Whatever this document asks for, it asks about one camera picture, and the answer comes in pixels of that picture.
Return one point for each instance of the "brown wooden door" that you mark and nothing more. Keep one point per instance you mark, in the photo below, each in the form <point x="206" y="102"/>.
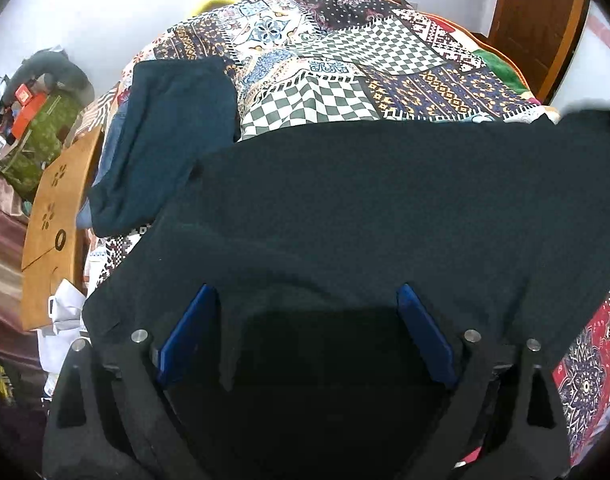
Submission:
<point x="535" y="20"/>

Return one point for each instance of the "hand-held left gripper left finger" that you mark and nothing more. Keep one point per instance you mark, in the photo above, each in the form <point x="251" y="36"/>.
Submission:
<point x="189" y="331"/>

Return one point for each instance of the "white crumpled cloth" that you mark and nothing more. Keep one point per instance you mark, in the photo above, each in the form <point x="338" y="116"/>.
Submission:
<point x="65" y="310"/>

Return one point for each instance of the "folded dark teal pants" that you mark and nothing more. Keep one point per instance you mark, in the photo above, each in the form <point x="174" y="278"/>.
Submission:
<point x="170" y="135"/>

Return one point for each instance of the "grey cloth bundle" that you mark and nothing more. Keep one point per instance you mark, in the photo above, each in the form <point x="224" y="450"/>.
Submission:
<point x="65" y="70"/>

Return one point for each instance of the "small white device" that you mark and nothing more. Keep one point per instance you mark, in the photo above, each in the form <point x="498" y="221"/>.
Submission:
<point x="52" y="306"/>

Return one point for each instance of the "folded blue jeans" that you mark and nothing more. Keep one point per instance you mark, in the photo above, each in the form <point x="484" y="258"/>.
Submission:
<point x="110" y="145"/>

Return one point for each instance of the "yellow curved object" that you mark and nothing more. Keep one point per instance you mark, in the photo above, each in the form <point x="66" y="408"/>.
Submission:
<point x="210" y="6"/>

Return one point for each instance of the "patchwork printed blanket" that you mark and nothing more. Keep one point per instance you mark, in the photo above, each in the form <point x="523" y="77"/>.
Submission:
<point x="335" y="60"/>

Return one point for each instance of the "wooden lap board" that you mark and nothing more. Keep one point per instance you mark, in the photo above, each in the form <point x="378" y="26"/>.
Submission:
<point x="50" y="240"/>

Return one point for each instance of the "orange box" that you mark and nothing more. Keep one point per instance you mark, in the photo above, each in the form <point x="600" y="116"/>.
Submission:
<point x="27" y="115"/>

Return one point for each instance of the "green patterned bag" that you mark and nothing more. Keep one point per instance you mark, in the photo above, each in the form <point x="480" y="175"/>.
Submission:
<point x="40" y="145"/>

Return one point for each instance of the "green cloth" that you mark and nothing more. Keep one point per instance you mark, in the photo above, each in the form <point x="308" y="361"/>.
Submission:
<point x="500" y="71"/>

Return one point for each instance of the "black pants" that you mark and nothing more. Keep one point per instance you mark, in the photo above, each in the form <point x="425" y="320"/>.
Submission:
<point x="360" y="210"/>

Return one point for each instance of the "maroon satin cloth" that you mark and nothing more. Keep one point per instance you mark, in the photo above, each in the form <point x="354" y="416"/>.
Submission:
<point x="2" y="260"/>

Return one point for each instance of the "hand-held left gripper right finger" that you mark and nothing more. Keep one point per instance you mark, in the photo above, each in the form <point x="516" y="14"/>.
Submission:
<point x="426" y="331"/>

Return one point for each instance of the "pink wall decoration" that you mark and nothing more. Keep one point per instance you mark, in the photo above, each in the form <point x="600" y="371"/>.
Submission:
<point x="605" y="40"/>

